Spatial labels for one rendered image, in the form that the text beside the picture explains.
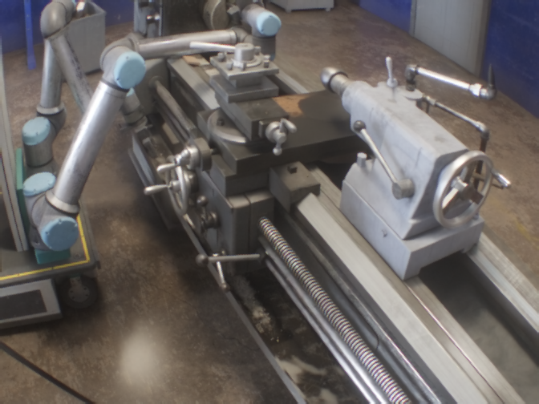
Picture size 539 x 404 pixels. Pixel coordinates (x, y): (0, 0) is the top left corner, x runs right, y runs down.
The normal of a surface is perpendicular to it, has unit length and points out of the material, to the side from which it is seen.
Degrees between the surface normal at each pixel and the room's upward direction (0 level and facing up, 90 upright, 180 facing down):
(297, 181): 0
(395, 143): 82
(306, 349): 0
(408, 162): 76
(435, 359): 36
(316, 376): 0
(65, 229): 94
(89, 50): 90
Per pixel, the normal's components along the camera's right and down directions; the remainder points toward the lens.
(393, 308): -0.51, -0.51
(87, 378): 0.03, -0.80
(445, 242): 0.43, 0.55
